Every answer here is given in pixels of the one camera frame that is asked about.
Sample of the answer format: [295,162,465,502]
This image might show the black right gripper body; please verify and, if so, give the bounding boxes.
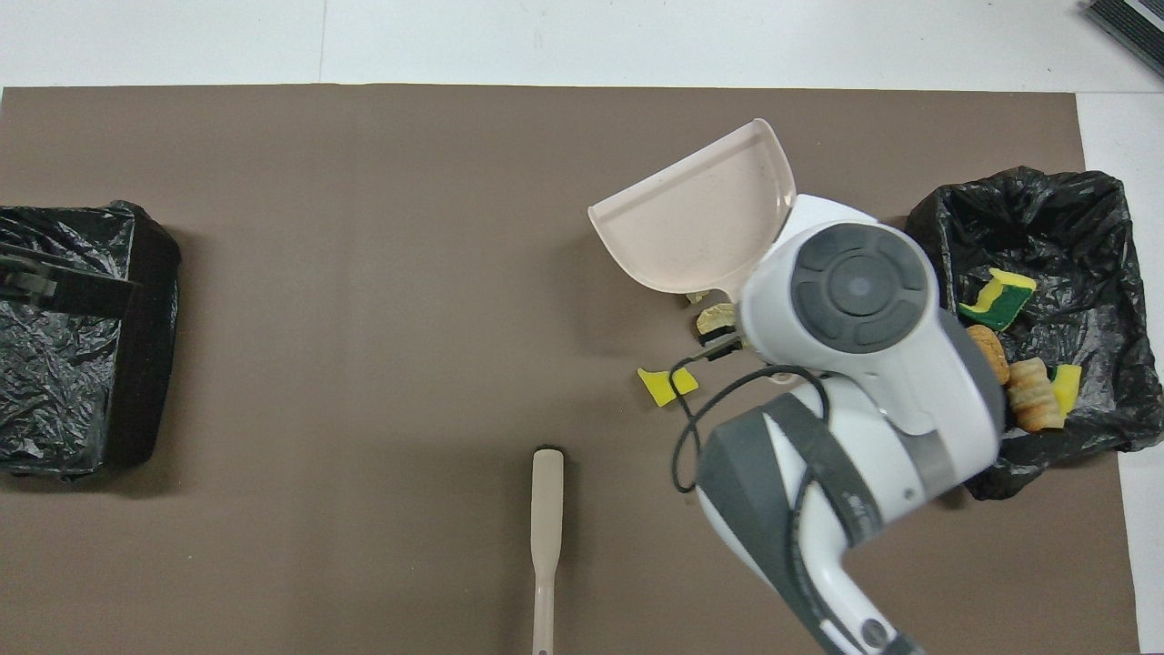
[700,327,745,361]

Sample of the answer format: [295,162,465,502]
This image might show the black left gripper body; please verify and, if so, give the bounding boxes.
[0,242,57,306]

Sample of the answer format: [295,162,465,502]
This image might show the plain yellow sponge piece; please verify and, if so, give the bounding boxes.
[637,367,700,408]

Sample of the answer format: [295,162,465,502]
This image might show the beige plastic dustpan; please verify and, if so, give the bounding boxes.
[587,118,798,296]

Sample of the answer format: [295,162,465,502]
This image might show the beige hand brush black bristles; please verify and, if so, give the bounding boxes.
[531,444,565,655]

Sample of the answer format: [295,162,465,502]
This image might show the brown crusty bread piece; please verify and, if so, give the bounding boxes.
[966,325,1011,385]

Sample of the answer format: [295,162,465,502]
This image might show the L-shaped green yellow sponge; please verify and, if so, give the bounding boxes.
[958,267,1038,332]

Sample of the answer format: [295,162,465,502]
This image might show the striped orange bread roll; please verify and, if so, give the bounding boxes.
[1006,358,1065,432]

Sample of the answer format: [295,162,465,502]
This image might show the green yellow sponge chunk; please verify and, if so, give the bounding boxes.
[1050,364,1083,418]

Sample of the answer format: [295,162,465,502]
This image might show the black bag lined bin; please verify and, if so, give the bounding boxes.
[0,200,182,480]
[905,166,1164,501]

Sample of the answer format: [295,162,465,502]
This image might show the brown paper table mat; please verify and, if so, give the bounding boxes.
[0,85,1142,655]

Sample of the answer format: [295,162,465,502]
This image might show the black ribbed device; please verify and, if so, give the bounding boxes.
[1084,0,1164,76]

